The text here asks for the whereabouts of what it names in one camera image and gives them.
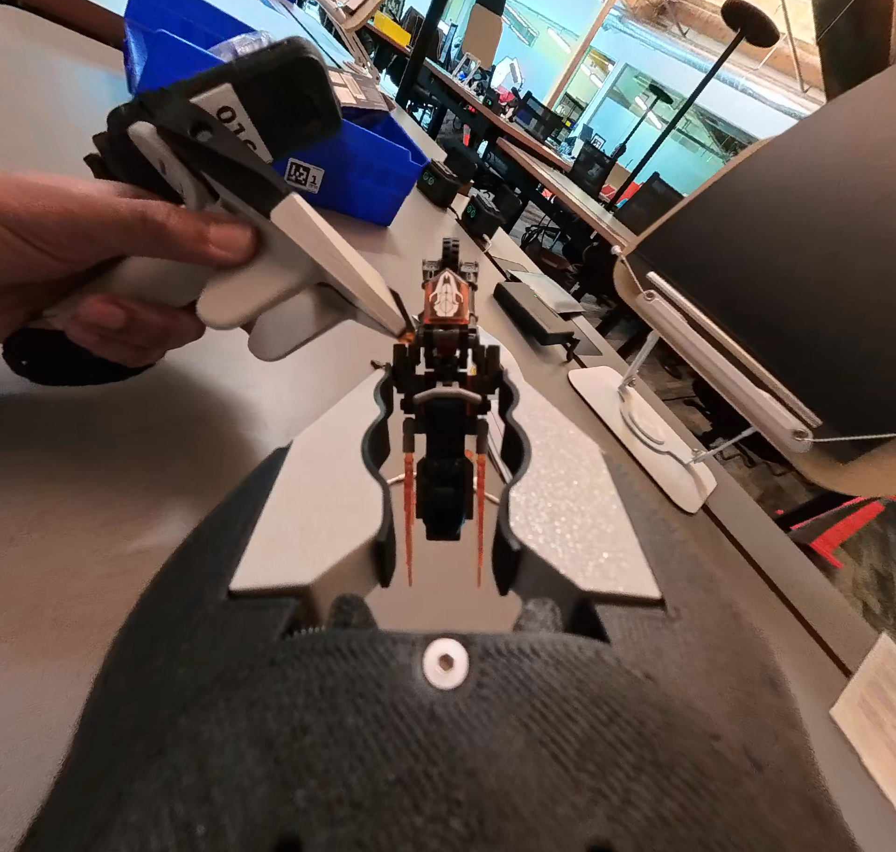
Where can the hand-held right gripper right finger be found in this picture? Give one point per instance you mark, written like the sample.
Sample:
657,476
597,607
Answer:
581,516

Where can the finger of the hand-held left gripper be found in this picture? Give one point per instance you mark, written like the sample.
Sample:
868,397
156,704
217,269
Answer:
329,257

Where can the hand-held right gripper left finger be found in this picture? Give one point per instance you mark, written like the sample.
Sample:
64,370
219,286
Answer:
308,509

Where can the black orange lego motorcycle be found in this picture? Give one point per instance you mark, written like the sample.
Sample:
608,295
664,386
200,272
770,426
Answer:
441,376

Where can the person's left hand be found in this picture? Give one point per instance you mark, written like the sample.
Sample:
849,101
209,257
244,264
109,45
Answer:
84,229

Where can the blue storage bin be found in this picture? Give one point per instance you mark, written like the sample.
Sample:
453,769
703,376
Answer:
364,166

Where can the white board stand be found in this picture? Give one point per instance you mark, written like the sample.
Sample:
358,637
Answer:
640,432

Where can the black charger with green light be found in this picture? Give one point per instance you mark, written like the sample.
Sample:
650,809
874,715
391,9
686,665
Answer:
483,211
441,180

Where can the black power adapter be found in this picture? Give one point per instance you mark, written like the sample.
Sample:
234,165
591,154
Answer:
535,306

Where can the background wooden desk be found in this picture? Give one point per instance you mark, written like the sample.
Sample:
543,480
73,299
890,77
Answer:
542,155

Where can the yellow box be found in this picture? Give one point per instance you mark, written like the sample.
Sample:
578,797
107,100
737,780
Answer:
392,26

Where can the red black chair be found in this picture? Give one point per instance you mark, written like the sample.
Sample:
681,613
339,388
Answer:
833,523

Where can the black support column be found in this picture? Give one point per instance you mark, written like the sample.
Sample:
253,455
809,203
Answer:
436,11

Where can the cardboard panel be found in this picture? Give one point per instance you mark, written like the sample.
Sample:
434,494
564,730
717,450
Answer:
483,33

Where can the dark display board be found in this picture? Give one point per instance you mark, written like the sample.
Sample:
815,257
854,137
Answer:
784,271

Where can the white paper sheet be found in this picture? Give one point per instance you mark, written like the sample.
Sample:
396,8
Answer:
868,712

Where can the black floor lamp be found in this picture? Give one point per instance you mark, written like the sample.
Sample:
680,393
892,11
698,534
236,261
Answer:
658,92
750,22

